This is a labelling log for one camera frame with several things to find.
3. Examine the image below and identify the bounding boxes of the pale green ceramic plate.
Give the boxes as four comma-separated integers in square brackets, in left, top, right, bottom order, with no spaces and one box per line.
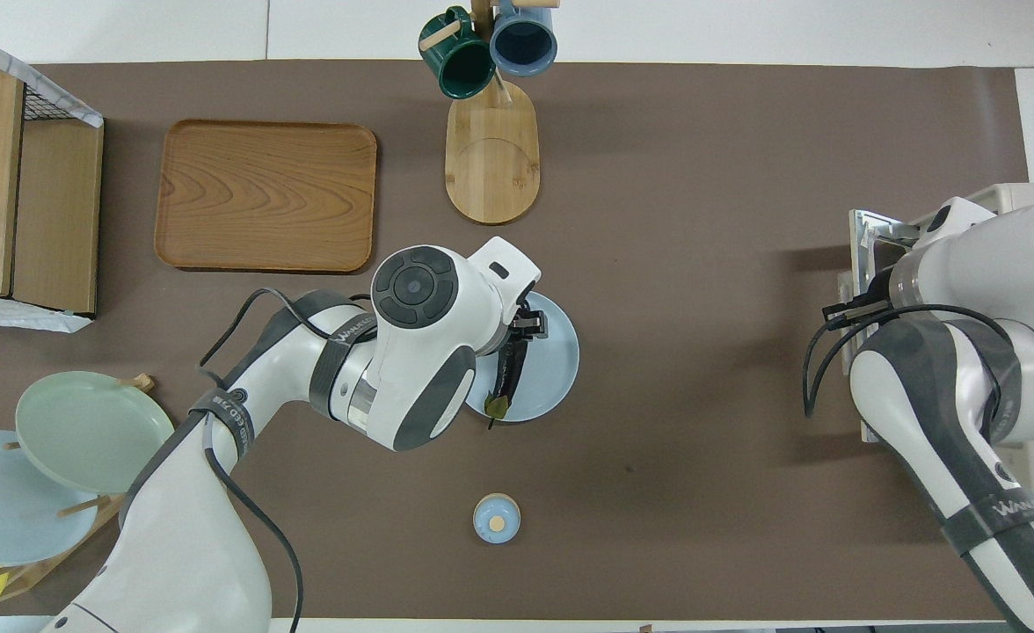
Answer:
[15,371,177,494]

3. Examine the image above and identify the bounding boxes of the dark purple eggplant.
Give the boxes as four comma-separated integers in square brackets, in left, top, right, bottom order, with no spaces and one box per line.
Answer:
[484,338,528,430]

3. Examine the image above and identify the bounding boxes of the brown table mat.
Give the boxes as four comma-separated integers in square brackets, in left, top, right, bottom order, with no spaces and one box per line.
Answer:
[0,60,1034,621]

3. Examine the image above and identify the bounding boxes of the wooden plate rack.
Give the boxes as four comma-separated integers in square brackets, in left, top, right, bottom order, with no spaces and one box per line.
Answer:
[0,374,156,603]

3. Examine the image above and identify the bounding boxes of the dark green mug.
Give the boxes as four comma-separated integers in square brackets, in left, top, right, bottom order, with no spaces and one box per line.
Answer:
[419,7,496,99]

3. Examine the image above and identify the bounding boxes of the rectangular wooden tray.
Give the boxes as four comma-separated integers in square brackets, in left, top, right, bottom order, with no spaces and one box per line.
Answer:
[155,120,378,274]

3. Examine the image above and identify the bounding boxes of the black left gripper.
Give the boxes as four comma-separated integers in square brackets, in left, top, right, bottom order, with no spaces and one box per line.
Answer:
[506,299,550,344]

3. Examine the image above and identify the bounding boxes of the light blue ceramic plate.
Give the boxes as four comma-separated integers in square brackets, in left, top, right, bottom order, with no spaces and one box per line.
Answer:
[0,430,100,567]
[464,290,580,423]

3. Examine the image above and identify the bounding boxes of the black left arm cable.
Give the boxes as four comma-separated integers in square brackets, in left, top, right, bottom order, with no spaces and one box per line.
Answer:
[199,288,373,633]

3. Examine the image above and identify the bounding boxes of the black wire basket white liner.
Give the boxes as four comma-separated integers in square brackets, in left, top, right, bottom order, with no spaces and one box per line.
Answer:
[0,19,105,333]

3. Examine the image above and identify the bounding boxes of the glass oven door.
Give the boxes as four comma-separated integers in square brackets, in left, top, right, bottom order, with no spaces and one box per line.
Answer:
[838,209,927,445]

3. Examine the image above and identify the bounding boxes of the wooden mug tree stand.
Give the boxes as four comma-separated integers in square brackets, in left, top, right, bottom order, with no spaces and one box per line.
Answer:
[419,0,562,225]

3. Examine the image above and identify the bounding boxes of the blue mug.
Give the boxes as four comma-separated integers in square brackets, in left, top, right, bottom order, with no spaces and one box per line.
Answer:
[489,0,558,77]

